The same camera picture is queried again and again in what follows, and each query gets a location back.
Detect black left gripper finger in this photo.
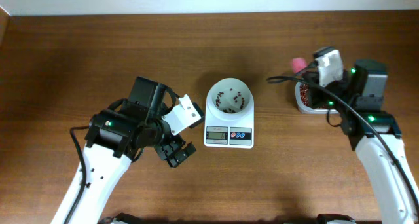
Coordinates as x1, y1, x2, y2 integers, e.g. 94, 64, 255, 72
155, 140, 185, 160
168, 142, 196, 168

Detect pink measuring scoop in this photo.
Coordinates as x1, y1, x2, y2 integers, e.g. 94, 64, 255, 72
291, 57, 308, 74

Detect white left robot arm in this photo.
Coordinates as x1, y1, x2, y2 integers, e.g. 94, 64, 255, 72
52, 77, 204, 223

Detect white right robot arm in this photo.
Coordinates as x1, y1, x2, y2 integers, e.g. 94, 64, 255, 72
302, 59, 418, 223

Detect white digital kitchen scale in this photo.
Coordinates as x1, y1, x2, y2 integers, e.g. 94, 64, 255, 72
204, 106, 255, 149

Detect red beans in container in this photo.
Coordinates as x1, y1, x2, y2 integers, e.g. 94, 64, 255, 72
299, 84, 330, 109

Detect clear plastic bean container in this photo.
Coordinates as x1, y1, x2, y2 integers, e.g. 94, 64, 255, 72
295, 82, 338, 115

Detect red beans in bowl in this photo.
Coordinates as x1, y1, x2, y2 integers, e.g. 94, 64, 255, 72
215, 88, 246, 114

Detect white round bowl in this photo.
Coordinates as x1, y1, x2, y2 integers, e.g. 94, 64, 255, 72
206, 78, 254, 115

